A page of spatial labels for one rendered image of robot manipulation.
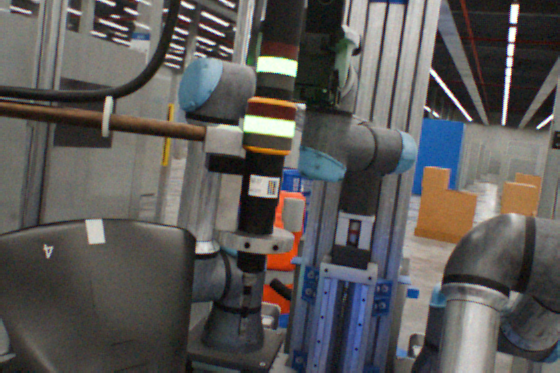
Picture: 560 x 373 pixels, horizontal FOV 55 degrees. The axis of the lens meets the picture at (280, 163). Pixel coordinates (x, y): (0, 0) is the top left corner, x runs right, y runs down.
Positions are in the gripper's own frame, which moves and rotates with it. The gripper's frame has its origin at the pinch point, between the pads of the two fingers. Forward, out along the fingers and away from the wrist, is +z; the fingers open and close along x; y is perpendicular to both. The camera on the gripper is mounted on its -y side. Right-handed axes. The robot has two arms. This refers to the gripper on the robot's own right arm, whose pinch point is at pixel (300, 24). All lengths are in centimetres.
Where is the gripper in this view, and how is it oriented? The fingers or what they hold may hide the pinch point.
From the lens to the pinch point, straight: 55.6
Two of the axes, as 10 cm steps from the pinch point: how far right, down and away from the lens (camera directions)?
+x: -9.7, -1.4, 2.1
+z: -2.1, 0.3, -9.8
